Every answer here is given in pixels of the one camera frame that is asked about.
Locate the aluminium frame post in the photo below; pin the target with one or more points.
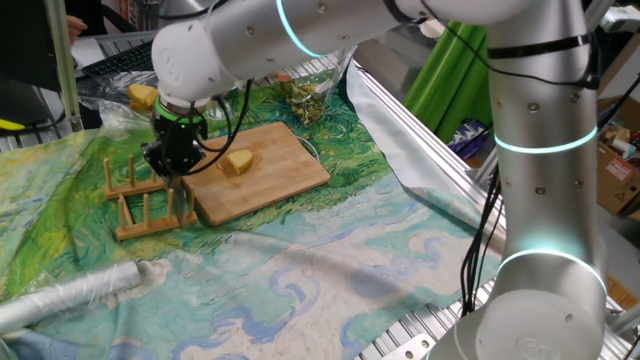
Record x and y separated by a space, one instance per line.
62 65

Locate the plastic wrapped roll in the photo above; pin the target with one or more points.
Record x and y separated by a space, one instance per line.
75 292

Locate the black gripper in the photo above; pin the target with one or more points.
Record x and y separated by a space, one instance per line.
177 145

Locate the bag of chopped greens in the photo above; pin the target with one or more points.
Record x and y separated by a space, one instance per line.
305 105

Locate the cardboard box with label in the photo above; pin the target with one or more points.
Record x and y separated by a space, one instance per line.
622 185

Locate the green fabric curtain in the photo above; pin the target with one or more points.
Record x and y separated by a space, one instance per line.
450 85

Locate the black keyboard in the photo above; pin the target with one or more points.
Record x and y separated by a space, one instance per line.
120 60

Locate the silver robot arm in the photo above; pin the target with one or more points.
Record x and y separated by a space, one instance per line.
545 200

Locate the thin potato slice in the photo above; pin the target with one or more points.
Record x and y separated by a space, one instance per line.
220 165

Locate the blue patterned bag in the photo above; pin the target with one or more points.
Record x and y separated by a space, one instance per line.
467 137

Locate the bare person hand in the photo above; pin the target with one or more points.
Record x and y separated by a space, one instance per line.
76 27

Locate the steel kitchen knife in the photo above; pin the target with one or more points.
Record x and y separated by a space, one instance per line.
179 210

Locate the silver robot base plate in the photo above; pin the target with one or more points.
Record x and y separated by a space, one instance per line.
410 350

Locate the wooden peg rack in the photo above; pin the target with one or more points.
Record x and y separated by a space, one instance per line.
150 227

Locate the painted landscape tablecloth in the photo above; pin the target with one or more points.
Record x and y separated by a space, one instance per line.
300 275

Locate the bamboo cutting board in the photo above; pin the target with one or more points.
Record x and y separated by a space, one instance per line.
280 170

